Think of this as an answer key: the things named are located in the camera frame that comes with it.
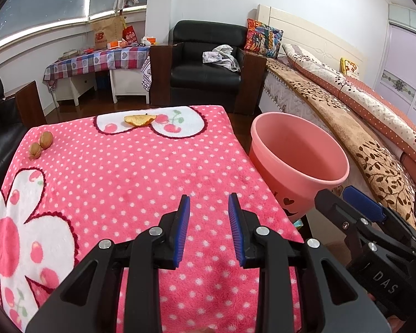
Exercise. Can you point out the bed with patterned blankets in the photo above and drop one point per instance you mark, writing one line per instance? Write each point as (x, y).
(350, 128)

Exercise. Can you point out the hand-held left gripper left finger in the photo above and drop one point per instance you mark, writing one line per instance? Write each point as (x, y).
(180, 229)

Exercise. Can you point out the yellow cushion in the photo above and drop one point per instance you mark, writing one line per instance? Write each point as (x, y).
(349, 67)

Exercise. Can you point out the white crumpled clothes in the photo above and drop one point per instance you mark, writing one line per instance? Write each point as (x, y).
(222, 57)

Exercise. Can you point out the white floral quilt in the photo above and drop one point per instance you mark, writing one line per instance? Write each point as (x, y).
(367, 100)

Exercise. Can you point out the white wardrobe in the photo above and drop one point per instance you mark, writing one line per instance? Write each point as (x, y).
(405, 73)

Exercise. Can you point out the checkered cloth side table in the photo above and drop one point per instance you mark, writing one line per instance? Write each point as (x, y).
(97, 60)

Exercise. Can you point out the black leather sofa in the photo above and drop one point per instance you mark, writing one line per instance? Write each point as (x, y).
(0, 145)

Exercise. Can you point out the white wooden table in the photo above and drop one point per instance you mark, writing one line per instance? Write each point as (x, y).
(128, 83)

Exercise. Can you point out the yellow fruit peel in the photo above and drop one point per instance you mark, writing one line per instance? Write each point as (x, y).
(140, 120)

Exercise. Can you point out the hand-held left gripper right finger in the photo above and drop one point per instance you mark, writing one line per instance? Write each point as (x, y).
(237, 229)

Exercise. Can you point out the brown walnut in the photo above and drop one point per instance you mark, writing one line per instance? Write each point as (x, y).
(35, 151)
(46, 139)

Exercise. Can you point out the colourful printed pillow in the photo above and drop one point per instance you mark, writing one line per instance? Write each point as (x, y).
(263, 38)

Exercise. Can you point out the black leather armchair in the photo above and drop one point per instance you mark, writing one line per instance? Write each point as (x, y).
(204, 76)

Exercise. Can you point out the brown wooden side table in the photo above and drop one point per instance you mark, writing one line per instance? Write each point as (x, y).
(29, 104)

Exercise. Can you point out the pink plastic basin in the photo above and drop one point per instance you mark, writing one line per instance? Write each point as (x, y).
(291, 187)

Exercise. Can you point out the red gift bag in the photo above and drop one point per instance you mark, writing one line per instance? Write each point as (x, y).
(130, 34)

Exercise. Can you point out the brown paper bag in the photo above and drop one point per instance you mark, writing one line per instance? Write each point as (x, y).
(107, 31)

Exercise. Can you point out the cream bed headboard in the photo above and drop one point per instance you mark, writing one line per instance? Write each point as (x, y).
(315, 34)

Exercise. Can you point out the curved window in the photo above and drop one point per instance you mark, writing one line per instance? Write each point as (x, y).
(48, 3)

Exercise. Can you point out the orange box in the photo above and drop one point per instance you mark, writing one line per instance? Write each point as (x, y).
(113, 44)

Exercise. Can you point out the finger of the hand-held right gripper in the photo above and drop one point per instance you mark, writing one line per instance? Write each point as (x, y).
(336, 215)
(364, 203)

